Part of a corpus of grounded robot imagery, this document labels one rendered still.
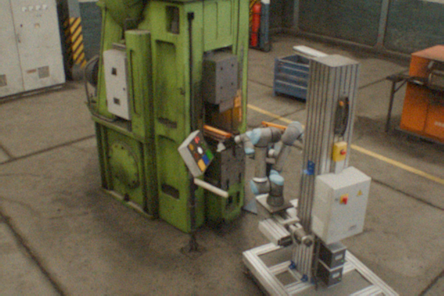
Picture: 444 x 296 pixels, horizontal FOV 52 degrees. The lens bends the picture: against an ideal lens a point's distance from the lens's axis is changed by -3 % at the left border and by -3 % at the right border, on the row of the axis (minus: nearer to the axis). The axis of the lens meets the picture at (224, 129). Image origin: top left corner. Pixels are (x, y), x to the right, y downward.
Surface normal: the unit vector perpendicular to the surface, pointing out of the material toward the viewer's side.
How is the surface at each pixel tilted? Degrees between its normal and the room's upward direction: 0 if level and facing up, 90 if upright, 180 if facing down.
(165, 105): 89
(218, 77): 90
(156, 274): 0
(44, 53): 90
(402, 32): 88
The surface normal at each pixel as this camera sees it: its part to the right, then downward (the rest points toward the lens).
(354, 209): 0.46, 0.36
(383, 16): -0.74, 0.26
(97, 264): 0.01, -0.91
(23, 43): 0.67, 0.30
